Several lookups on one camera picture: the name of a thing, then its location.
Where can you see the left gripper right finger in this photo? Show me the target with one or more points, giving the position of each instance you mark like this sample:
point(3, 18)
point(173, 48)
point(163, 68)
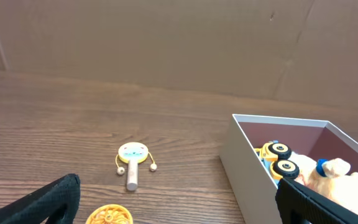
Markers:
point(298, 204)

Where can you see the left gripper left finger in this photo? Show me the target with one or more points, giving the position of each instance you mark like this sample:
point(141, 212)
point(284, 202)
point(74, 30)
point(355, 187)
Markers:
point(56, 202)

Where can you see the plush duck blue scarf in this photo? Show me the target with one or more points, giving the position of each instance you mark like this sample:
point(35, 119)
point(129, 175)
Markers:
point(329, 178)

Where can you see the yellow grey toy truck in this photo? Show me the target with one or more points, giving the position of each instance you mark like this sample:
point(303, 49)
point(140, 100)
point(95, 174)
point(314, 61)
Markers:
point(275, 157)

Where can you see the round yellow wheel toy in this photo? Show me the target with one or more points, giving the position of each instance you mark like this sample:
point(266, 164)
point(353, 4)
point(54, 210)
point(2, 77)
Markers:
point(110, 214)

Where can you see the wooden rattle drum toy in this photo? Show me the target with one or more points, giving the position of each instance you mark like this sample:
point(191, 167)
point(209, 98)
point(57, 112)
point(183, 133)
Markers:
point(132, 154)

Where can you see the white cardboard box pink inside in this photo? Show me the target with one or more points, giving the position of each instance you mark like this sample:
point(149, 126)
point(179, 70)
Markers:
point(251, 183)

